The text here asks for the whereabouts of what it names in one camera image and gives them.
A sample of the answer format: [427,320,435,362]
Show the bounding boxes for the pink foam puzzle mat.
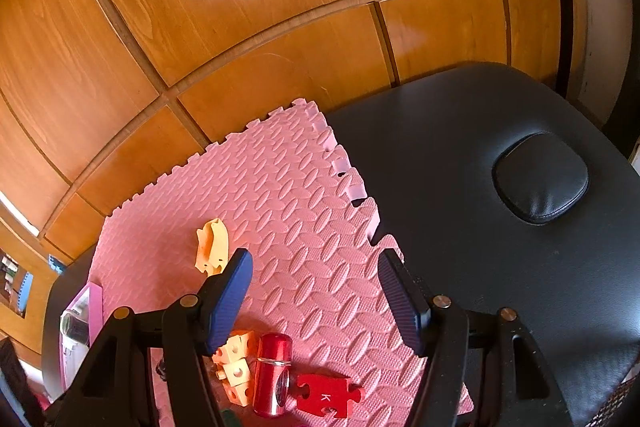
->
[60,98,473,427]

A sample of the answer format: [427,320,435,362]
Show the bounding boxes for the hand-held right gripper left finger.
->
[52,248,254,427]

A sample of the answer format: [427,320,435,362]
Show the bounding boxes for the dark grey cylinder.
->
[60,309,91,348]

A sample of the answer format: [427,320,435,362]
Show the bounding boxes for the yellow toy animal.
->
[194,218,231,278]

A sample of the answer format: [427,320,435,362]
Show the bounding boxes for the wooden wardrobe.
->
[0,0,588,358]

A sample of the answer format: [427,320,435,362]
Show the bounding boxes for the dark woven mat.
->
[570,357,640,427]

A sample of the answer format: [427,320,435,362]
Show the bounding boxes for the pink storage box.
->
[59,283,105,395]

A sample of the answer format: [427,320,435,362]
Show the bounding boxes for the black padded massage table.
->
[40,62,640,427]

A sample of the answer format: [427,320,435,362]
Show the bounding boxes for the yellow linked cube blocks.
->
[212,331,256,405]

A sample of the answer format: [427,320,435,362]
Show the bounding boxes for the black face hole cushion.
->
[492,133,590,224]

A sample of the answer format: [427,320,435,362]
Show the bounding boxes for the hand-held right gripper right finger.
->
[377,251,573,427]

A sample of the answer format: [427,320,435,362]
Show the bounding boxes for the red metal cylinder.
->
[252,333,293,418]

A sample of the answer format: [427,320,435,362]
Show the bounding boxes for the dark bag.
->
[0,339,46,427]

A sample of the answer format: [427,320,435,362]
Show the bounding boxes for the red puzzle piece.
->
[295,372,365,420]

